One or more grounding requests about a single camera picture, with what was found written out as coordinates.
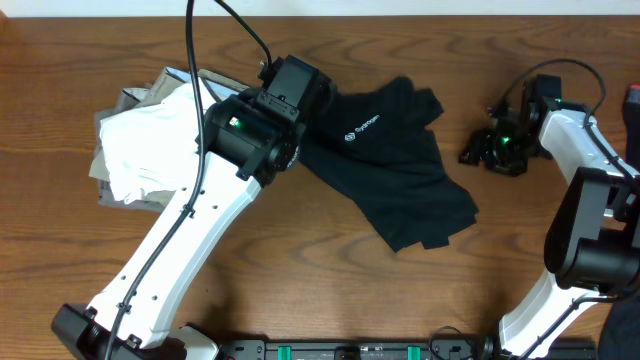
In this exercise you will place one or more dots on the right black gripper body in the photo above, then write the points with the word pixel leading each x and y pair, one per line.
pixel 509 151

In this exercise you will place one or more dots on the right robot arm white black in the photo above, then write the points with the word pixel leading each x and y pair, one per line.
pixel 591 250

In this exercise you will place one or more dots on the beige folded trousers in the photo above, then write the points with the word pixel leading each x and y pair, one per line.
pixel 129 98

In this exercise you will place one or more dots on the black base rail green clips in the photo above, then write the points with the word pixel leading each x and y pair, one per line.
pixel 448 347

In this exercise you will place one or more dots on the black t-shirt with logo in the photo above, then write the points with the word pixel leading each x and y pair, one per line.
pixel 377 150

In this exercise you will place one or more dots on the dark object red tip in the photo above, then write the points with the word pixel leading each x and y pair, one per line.
pixel 631 118

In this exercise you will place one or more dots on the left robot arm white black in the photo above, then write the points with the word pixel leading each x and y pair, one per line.
pixel 246 140

